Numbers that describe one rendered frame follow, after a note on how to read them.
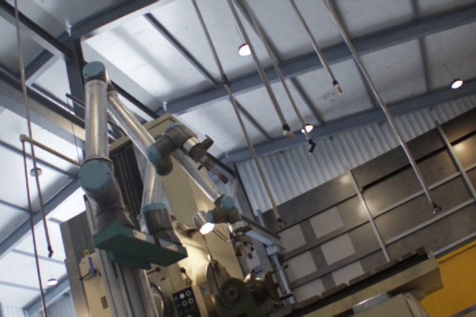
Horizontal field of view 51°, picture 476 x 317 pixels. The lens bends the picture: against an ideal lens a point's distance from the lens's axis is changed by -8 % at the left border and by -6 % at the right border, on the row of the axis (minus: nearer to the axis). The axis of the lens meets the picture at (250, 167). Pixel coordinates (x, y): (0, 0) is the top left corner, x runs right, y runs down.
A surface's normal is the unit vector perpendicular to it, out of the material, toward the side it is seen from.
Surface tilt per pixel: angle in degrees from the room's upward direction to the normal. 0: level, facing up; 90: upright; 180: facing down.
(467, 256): 90
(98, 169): 95
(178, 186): 90
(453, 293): 90
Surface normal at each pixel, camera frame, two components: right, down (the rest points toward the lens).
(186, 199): -0.37, -0.29
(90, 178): 0.03, -0.37
